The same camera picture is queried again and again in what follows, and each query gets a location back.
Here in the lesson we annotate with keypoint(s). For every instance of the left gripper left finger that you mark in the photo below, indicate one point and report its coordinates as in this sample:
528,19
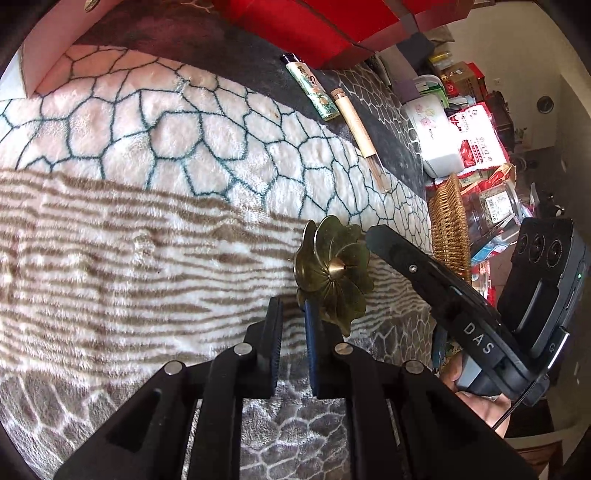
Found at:
262,368

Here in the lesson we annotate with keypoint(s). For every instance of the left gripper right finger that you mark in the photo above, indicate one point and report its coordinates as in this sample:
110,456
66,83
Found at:
324,369

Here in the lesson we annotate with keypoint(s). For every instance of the brass flower-shaped dish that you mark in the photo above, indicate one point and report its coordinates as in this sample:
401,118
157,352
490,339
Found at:
331,269

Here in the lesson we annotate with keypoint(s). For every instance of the glass tube with cork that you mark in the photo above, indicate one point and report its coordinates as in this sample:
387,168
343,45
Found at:
361,136

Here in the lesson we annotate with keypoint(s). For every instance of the person right hand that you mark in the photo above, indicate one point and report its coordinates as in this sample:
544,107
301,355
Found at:
490,411

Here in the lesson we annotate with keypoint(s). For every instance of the wicker basket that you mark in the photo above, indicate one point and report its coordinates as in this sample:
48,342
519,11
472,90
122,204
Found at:
449,229

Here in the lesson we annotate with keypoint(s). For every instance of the patterned fleece blanket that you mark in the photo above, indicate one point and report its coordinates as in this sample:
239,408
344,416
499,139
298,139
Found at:
154,190

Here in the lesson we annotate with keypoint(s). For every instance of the white floral tissue box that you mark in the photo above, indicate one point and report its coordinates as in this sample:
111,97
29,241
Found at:
439,138

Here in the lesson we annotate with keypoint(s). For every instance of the red octagonal gift box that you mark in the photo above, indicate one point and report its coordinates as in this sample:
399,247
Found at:
338,34

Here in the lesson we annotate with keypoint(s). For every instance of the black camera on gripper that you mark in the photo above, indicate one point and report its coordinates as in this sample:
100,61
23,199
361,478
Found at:
550,264

